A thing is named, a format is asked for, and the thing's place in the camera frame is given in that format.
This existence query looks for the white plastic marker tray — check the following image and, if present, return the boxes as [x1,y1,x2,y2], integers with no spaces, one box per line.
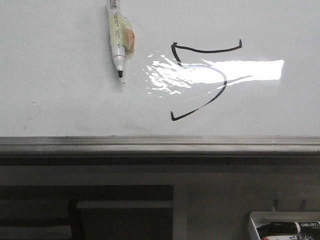
[248,211,320,240]

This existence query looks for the black capped marker in tray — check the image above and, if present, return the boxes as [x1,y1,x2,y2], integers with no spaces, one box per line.
[257,221,320,237]

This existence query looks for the white whiteboard with aluminium frame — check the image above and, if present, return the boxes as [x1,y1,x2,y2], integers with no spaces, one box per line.
[0,0,320,166]

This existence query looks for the white taped whiteboard marker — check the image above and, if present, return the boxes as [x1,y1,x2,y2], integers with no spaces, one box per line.
[107,0,136,78]

